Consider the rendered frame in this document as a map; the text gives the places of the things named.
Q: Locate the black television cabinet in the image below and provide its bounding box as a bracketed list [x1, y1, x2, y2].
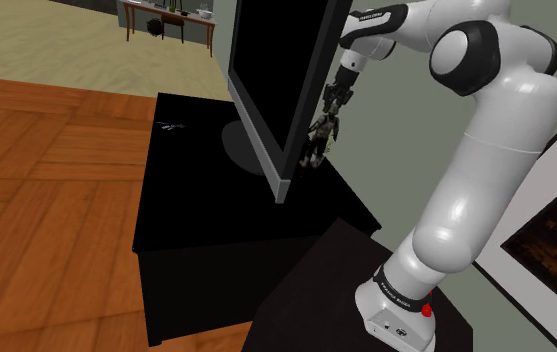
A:
[132, 91, 383, 348]

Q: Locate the dark robot stand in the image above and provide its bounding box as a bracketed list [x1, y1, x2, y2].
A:
[241, 217, 475, 352]

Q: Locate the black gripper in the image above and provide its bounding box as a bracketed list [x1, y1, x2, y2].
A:
[322, 64, 361, 113]

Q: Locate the small dark thin object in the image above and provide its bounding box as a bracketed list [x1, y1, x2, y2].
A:
[155, 120, 187, 134]

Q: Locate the framed dark wall picture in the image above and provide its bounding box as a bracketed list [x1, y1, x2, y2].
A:
[471, 99, 557, 352]

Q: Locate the black flat screen television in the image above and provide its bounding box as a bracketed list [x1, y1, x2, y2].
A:
[222, 0, 355, 205]

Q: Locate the dark wooden chair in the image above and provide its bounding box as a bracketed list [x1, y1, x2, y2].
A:
[160, 12, 186, 45]

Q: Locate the grey humanoid figure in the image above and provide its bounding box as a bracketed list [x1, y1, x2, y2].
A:
[299, 108, 341, 170]

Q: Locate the wooden desk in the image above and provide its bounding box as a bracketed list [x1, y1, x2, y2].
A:
[121, 0, 217, 59]

